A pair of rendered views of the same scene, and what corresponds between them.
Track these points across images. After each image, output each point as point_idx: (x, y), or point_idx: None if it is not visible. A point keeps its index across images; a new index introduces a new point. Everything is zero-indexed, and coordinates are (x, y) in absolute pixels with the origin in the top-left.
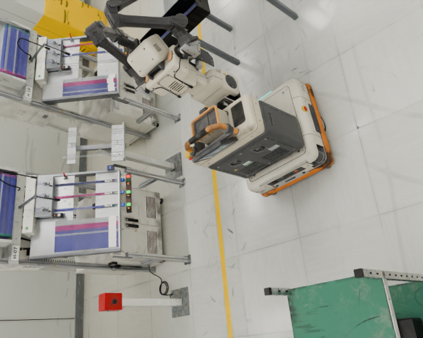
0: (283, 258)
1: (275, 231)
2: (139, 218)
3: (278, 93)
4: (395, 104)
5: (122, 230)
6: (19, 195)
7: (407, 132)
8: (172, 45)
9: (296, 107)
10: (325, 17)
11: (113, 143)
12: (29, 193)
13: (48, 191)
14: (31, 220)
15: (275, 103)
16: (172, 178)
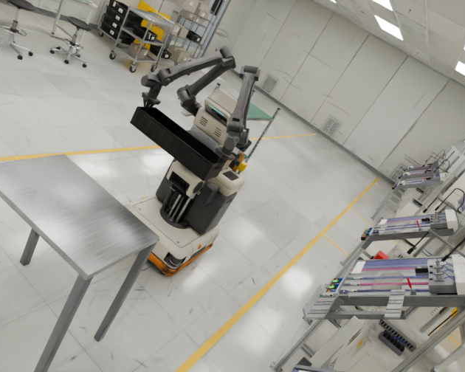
0: (231, 235)
1: (222, 243)
2: (345, 348)
3: (141, 212)
4: (108, 183)
5: (364, 322)
6: None
7: (122, 178)
8: (201, 108)
9: (147, 198)
10: (29, 230)
11: (330, 302)
12: (462, 271)
13: (434, 276)
14: (453, 259)
15: (150, 214)
16: (283, 356)
